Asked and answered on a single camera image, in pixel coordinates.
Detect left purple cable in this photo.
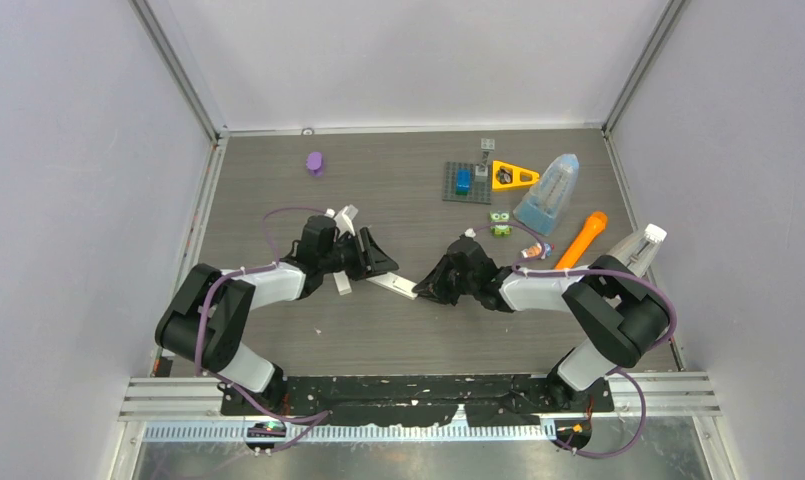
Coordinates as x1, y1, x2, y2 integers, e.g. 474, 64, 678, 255
193, 207, 330, 425

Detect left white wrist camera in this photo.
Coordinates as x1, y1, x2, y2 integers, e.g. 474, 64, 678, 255
325, 205, 358, 236

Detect purple cable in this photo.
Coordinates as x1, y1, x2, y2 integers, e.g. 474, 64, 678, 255
193, 207, 330, 425
473, 220, 679, 460

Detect white air conditioner remote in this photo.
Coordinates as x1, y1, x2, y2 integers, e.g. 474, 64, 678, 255
367, 273, 417, 300

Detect white metronome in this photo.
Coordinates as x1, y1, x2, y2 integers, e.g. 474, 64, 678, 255
607, 224, 667, 277

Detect yellow triangle toy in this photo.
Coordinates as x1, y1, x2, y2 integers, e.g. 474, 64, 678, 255
491, 160, 541, 192

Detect purple plastic toy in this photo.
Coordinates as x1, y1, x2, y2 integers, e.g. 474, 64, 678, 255
305, 151, 325, 177

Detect grey lego baseplate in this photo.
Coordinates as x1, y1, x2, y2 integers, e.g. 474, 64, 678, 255
441, 161, 492, 205

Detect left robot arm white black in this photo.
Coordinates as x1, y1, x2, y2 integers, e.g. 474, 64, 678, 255
154, 214, 399, 414

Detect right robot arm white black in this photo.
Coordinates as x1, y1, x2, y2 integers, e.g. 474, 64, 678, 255
412, 225, 674, 411

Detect orange toy microphone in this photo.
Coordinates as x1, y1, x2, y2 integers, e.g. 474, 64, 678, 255
555, 211, 608, 270

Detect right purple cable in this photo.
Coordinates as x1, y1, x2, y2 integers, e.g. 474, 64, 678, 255
473, 220, 679, 460

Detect blue lego brick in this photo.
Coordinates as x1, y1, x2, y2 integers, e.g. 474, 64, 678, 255
454, 169, 472, 197

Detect slim white remote control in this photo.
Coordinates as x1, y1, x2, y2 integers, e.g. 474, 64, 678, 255
333, 271, 352, 296

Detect small figurine bottle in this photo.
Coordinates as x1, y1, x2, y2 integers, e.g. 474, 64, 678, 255
520, 242, 553, 259

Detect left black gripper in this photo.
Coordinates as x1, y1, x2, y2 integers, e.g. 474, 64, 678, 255
319, 228, 396, 281

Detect green owl toy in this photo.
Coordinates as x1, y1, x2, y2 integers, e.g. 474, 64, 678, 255
489, 211, 512, 237

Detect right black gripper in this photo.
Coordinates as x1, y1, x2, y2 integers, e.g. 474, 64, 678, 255
414, 254, 478, 307

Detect grey lego piece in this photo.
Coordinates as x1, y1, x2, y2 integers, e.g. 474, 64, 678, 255
474, 138, 495, 182

